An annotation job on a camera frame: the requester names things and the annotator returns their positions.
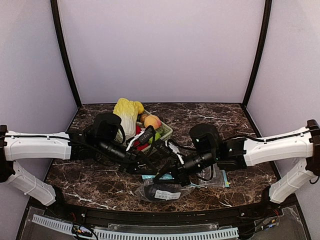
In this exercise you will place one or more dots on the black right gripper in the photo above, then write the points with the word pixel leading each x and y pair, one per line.
pixel 175 171

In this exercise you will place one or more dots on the black front rail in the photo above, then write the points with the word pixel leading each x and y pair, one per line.
pixel 238 216

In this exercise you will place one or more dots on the black frame post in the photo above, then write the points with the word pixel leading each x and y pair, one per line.
pixel 63 52
pixel 259 52

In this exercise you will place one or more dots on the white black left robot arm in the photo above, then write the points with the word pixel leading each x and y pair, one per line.
pixel 97 139

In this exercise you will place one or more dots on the black frame post left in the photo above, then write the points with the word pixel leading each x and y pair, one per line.
pixel 63 52

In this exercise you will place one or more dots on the orange pink peach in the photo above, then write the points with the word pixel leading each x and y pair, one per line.
pixel 152 120

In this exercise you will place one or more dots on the yellow napa cabbage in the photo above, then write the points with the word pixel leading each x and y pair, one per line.
pixel 127 110

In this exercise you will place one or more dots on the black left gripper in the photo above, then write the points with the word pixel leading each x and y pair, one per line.
pixel 135 162

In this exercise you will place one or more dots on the clear zip bag blue zipper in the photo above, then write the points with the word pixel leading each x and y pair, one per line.
pixel 147 181

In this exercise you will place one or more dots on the red bell pepper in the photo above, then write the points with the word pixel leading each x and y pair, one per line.
pixel 141 141

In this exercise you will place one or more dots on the yellow lemon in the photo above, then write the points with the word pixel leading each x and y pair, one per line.
pixel 140 107

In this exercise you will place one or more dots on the black frame post right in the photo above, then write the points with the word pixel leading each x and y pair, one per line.
pixel 259 52

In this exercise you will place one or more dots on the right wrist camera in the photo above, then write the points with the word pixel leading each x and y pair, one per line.
pixel 170 152

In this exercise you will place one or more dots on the pale green plastic basket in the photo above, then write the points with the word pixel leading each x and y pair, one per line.
pixel 164 130

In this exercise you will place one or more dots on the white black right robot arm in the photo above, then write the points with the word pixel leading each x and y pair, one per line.
pixel 240 152

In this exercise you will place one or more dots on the brown potato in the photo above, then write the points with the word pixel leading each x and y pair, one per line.
pixel 142 118

